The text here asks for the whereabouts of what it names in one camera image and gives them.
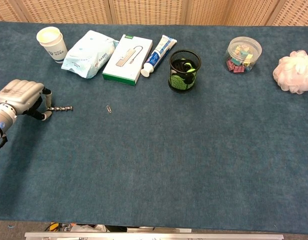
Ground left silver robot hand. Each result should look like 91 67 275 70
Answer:
0 79 53 122

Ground white wet wipes pack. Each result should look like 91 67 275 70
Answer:
60 30 120 80

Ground white paper cup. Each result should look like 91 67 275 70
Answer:
36 26 69 64

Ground white green hub box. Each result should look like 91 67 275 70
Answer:
102 34 154 87

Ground blue table cloth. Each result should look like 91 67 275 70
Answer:
0 21 308 235

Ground white blue toothpaste tube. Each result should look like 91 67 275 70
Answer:
140 34 178 78

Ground woven folding screen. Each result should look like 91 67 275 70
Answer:
0 0 308 27

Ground black mesh pen holder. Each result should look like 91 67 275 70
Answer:
168 49 202 94

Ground clear jar of binder clips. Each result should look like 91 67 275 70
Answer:
224 36 263 74

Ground pink bath sponge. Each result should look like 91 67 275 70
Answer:
272 49 308 95

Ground aluminium frame rail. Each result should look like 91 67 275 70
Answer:
24 231 285 240

